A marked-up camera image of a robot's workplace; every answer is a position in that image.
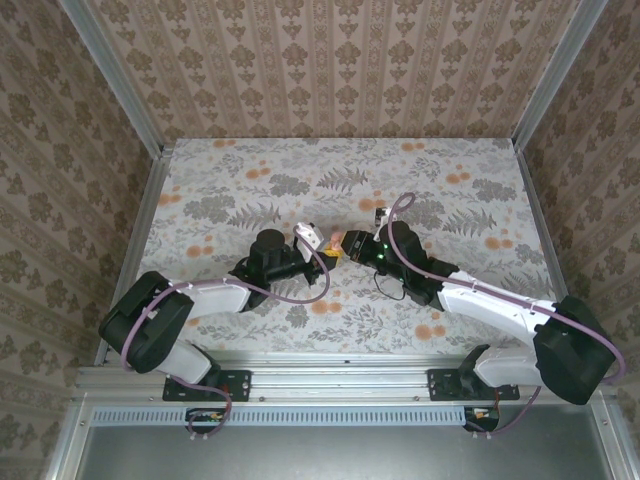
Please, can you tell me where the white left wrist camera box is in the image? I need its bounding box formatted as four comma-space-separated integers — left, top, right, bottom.
291, 221, 327, 254

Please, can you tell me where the grey metal sheet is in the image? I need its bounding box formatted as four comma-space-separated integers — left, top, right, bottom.
74, 424, 619, 480

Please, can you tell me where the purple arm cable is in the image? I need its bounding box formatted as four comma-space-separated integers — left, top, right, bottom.
121, 234, 332, 441
387, 192, 627, 439

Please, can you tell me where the thin black cable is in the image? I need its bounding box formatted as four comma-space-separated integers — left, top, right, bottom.
374, 272, 407, 302

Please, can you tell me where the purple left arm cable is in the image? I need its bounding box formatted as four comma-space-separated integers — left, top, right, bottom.
121, 234, 332, 441

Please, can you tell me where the aluminium front mounting rail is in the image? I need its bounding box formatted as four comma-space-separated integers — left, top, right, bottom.
74, 352, 614, 406

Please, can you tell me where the aluminium side rail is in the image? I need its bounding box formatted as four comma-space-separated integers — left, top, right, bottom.
93, 143, 175, 365
513, 142, 592, 364

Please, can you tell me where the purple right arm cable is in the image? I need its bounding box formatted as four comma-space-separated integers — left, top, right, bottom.
387, 192, 627, 439

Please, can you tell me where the grey slotted cable duct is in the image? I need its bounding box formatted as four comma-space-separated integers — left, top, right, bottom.
92, 405, 464, 428

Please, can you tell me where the aluminium frame post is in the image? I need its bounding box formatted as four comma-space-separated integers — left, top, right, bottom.
58, 0, 169, 159
512, 0, 609, 151

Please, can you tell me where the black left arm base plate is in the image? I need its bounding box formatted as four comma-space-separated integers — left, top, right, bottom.
163, 368, 251, 403

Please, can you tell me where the small control board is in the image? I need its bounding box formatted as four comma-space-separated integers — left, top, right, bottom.
463, 405, 501, 432
185, 407, 226, 434

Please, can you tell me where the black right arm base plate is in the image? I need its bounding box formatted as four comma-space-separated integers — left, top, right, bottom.
427, 368, 521, 403

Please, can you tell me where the floral patterned table cover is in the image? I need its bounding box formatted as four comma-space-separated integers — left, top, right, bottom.
117, 137, 576, 357

